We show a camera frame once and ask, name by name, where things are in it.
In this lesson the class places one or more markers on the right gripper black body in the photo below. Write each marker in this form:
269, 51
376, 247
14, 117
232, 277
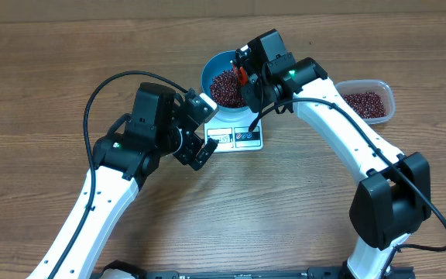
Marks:
258, 94

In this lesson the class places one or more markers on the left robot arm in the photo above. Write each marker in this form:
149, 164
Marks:
162, 122

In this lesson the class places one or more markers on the clear plastic container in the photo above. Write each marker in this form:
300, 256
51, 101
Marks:
381, 88

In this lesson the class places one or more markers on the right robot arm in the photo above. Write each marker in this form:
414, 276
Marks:
393, 195

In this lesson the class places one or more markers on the blue bowl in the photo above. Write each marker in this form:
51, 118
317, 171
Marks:
217, 64

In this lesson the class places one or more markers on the red scoop blue handle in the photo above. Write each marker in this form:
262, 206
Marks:
242, 75

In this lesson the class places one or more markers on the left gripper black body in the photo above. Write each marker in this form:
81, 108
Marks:
183, 146

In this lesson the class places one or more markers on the red beans in bowl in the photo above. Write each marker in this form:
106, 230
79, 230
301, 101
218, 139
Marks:
225, 90

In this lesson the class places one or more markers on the white digital kitchen scale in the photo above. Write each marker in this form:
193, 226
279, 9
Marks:
230, 127

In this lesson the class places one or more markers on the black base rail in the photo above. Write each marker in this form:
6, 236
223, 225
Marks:
120, 269

